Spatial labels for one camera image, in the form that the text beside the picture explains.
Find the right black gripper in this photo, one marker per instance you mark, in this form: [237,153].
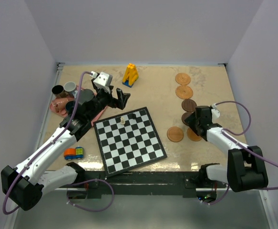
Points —
[190,120]

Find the black white chessboard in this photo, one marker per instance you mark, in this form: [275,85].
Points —
[130,146]

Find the pink plastic tray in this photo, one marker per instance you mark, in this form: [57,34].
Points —
[64,98]

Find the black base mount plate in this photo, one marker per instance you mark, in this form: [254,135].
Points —
[183,184]

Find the aluminium rail frame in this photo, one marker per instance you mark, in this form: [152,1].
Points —
[247,181]

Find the yellow blue block structure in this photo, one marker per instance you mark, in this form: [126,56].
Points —
[130,76]

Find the grey printed mug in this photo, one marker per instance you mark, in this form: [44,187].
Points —
[71,89]

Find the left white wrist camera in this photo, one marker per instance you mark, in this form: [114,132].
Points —
[102,80]

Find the pink patterned cup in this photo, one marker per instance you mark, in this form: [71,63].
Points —
[58,105]

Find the black chess piece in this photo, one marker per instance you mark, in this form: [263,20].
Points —
[133,116]

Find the dark wooden coaster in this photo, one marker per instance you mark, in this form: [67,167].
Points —
[185,116]
[189,105]

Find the orange blue toy car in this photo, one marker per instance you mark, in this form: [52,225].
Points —
[74,153]

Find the dark brown cup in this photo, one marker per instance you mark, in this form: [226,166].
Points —
[59,92]

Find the light wooden coaster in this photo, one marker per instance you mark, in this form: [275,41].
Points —
[192,135]
[175,134]

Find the woven rattan coaster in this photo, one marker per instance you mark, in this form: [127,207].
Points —
[184,92]
[182,78]

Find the white chess piece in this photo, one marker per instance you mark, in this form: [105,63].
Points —
[122,121]

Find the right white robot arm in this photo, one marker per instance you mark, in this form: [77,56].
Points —
[245,170]

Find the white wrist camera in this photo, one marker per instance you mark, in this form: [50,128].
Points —
[215,112]
[102,80]

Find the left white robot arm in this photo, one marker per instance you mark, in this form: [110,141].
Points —
[24,184]

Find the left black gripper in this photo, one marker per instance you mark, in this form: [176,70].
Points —
[120,102]

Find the dark blue cup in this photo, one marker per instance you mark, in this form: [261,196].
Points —
[69,106]

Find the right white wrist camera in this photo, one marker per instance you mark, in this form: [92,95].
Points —
[215,112]

